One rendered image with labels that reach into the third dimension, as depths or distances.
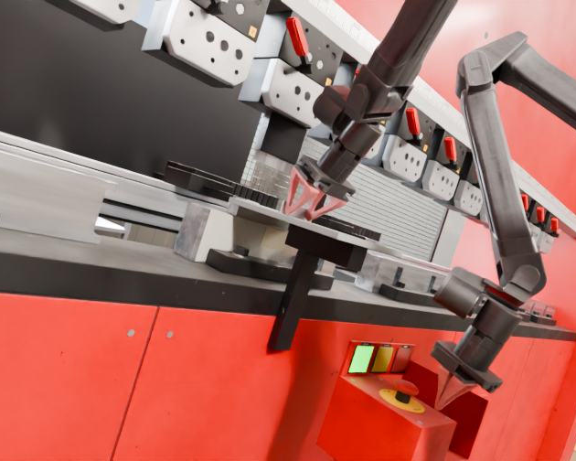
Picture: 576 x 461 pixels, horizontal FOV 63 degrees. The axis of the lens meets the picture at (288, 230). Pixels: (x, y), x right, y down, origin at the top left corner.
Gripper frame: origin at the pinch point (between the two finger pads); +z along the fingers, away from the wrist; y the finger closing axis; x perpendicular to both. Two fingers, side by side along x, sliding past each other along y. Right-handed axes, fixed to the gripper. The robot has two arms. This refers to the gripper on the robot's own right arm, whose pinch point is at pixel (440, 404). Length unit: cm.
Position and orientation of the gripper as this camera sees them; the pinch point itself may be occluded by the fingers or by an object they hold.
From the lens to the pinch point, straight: 86.6
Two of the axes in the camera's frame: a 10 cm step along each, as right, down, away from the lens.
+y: -5.5, -4.6, 7.0
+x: -7.0, -2.0, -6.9
